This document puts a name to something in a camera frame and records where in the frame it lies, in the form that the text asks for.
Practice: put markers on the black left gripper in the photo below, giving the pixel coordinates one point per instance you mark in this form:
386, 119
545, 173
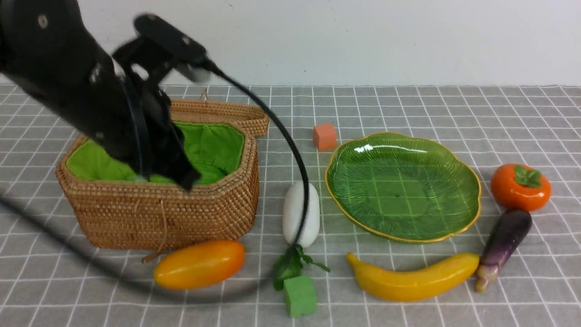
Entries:
157, 142

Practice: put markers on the orange yellow mango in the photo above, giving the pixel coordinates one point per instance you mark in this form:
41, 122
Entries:
200, 265

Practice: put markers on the white radish with leaves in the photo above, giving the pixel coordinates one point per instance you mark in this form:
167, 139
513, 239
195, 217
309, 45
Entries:
290, 264

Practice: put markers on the yellow banana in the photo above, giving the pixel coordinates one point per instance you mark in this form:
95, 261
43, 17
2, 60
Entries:
413, 286

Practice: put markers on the purple eggplant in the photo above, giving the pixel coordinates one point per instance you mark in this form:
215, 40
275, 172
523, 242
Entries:
507, 234

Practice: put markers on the orange persimmon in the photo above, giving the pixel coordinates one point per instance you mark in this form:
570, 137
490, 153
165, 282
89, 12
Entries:
520, 186

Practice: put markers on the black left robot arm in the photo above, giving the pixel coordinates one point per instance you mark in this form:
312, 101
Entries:
112, 99

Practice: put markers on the woven wicker basket green lining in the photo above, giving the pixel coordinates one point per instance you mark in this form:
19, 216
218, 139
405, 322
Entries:
115, 210

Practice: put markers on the woven wicker basket lid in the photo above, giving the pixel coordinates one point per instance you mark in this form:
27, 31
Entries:
250, 118

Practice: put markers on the orange foam cube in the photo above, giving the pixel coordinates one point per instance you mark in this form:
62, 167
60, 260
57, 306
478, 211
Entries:
324, 137

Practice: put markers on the grey checked tablecloth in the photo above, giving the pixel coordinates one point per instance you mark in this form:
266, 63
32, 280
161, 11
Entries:
53, 276

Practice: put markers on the green foam cube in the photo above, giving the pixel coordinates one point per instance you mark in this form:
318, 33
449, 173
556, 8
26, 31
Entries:
300, 296

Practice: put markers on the green glass leaf plate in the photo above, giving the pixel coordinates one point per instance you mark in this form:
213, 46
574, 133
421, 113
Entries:
406, 189

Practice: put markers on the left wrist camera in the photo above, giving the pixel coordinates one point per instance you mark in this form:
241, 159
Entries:
184, 55

